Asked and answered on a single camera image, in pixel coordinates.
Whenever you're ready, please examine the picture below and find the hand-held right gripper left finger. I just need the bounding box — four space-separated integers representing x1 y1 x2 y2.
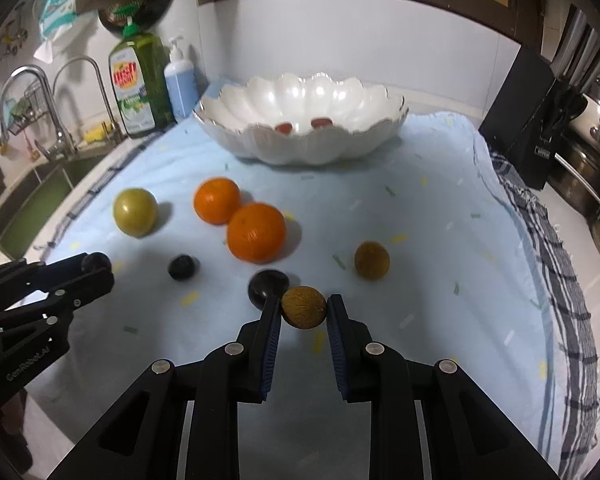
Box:
45 296 284 480

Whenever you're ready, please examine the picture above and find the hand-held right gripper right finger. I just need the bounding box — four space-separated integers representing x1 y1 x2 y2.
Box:
326 294 571 480

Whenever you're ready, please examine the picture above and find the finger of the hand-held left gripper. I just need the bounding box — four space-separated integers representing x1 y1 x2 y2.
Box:
0 269 116 345
0 254 88 307

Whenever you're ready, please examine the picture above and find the dark plum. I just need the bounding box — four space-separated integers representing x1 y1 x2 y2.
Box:
248 269 290 309
168 254 198 281
82 252 112 274

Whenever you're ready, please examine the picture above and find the brown round fruit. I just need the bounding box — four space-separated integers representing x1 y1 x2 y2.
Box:
281 286 327 330
354 241 391 280

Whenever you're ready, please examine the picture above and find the green round fruit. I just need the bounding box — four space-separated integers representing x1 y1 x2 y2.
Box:
113 188 159 237

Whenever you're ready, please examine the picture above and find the orange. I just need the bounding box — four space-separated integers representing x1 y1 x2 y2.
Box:
226 202 287 264
193 177 242 225

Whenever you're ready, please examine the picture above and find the white scalloped bowl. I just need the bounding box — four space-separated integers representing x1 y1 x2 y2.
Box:
194 72 407 166

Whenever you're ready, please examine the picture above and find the kitchen sink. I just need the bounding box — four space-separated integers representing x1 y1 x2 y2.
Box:
0 152 111 256

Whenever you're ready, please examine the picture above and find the yellow sponge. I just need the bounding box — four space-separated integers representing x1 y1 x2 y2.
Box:
84 122 112 143

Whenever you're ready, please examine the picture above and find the light blue cloth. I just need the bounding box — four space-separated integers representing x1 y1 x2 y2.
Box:
27 82 581 480

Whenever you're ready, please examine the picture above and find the steel faucet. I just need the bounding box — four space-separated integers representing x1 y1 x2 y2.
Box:
52 56 126 143
0 65 76 161

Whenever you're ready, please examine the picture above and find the green dish soap bottle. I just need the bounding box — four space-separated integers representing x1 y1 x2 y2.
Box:
108 4 177 140

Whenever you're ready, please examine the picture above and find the blue pump bottle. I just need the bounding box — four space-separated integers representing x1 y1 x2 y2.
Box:
164 36 201 122

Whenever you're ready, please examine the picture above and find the blue checkered cloth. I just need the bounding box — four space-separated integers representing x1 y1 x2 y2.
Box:
472 125 600 480

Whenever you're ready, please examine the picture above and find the dark round plate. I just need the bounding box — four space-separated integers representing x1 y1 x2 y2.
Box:
98 0 173 36

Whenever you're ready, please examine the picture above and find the hanging plastic bag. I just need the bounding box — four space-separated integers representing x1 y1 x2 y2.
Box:
32 0 83 61

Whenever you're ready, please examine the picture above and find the black knife block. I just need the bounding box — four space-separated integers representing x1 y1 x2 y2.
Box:
479 52 571 191

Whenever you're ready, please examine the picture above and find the steel pot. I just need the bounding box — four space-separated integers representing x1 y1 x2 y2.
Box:
550 137 600 221

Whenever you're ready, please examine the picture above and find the white pot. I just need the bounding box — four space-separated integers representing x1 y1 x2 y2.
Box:
570 77 600 161

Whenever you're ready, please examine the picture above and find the wire wall rack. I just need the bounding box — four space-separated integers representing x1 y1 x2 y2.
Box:
7 87 51 135

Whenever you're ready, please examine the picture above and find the bicycle wall sticker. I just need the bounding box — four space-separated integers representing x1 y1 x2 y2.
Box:
0 17 31 58

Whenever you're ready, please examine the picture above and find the black utensil handle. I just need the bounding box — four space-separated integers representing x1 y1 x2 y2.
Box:
554 87 589 137

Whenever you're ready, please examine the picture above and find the steel handled knife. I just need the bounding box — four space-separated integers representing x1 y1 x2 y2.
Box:
570 47 600 91
562 22 600 78
555 4 587 68

